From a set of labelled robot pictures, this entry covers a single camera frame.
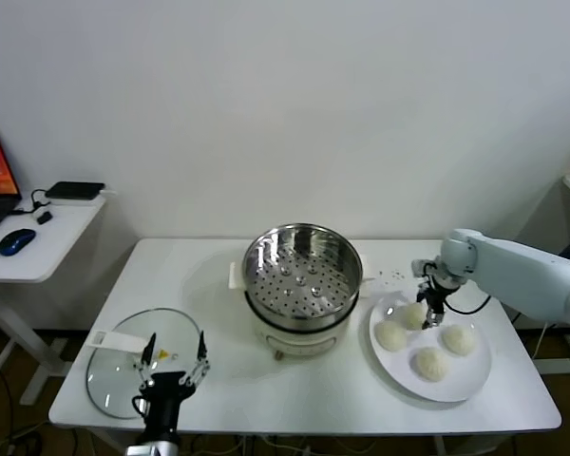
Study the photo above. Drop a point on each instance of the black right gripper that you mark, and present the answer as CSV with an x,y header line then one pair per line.
x,y
436,293

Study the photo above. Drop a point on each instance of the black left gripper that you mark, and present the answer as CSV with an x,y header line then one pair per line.
x,y
164,396

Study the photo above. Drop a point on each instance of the white steamed baozi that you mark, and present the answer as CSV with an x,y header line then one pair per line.
x,y
430,365
458,339
412,317
392,337

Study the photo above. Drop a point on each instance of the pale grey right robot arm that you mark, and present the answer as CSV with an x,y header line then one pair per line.
x,y
518,275

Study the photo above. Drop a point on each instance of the stainless steel steamer basket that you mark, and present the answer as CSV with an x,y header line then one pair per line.
x,y
344,259

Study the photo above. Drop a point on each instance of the round glass pot lid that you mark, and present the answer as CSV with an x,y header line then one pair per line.
x,y
123,380

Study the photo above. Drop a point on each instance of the white round plate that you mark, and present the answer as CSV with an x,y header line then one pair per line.
x,y
394,373

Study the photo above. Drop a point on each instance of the white electric cooker base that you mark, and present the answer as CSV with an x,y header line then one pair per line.
x,y
304,344

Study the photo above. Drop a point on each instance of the white side table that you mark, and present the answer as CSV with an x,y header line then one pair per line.
x,y
52,247

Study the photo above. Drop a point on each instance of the small black usb dongle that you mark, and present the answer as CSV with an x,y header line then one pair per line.
x,y
44,218

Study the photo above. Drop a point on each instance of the black flat hard drive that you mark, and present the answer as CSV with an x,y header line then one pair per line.
x,y
73,191

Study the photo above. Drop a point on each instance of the blue computer mouse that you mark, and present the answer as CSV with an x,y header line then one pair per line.
x,y
15,241

